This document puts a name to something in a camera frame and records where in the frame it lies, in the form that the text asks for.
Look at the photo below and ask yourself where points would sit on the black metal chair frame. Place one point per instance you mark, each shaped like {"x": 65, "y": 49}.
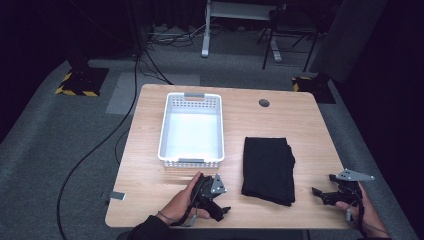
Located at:
{"x": 268, "y": 43}

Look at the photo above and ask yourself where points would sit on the black yellow striped base plate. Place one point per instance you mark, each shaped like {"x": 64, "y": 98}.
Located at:
{"x": 315, "y": 90}
{"x": 83, "y": 81}

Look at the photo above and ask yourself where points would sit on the grey leaning panel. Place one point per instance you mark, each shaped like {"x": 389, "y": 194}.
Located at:
{"x": 350, "y": 36}

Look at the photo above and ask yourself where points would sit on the white plastic basket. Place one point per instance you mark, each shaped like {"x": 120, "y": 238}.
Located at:
{"x": 191, "y": 133}

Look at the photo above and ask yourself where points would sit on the grey tape piece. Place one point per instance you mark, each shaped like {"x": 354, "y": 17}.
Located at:
{"x": 117, "y": 195}

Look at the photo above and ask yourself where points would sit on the person's right hand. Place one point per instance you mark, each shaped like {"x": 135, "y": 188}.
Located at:
{"x": 370, "y": 213}

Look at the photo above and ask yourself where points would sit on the black stand pole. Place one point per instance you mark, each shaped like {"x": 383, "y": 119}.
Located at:
{"x": 137, "y": 26}

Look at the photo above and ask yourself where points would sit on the white desk frame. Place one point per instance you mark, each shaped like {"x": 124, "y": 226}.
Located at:
{"x": 206, "y": 33}

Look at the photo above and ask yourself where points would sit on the grey floor mat patch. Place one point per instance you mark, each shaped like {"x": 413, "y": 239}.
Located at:
{"x": 123, "y": 93}

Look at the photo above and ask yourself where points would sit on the black cloth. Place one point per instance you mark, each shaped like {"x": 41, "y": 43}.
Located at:
{"x": 266, "y": 166}

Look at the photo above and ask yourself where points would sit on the person's left hand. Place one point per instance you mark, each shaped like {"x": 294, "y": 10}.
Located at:
{"x": 178, "y": 206}

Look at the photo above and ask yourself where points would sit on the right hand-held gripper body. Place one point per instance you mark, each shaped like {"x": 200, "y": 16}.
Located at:
{"x": 348, "y": 191}

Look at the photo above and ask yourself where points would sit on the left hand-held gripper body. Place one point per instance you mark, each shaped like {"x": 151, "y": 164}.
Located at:
{"x": 207, "y": 190}

